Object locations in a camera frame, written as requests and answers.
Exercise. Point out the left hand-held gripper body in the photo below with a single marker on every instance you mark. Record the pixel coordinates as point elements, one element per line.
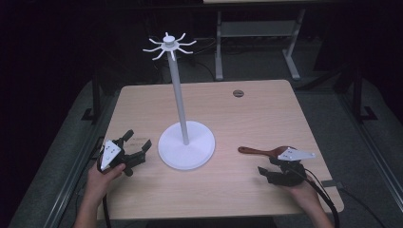
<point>110,154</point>

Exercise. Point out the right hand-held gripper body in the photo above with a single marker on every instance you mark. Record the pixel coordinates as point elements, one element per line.
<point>286,175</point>

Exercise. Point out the brown wooden spoon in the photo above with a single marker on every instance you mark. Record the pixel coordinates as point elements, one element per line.
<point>253,151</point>

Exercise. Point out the person's right hand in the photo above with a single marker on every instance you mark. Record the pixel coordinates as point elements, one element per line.
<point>304,193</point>

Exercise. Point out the person's left hand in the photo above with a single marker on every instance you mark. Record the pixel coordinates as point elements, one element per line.
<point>100,182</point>

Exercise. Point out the white hook stand rack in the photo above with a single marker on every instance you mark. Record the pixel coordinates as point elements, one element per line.
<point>187,148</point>

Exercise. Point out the black metal stand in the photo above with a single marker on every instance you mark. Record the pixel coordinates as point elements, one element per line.
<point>95,95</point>
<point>358,95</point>

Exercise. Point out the white metal desk frame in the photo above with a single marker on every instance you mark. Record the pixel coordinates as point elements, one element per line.
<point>258,29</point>

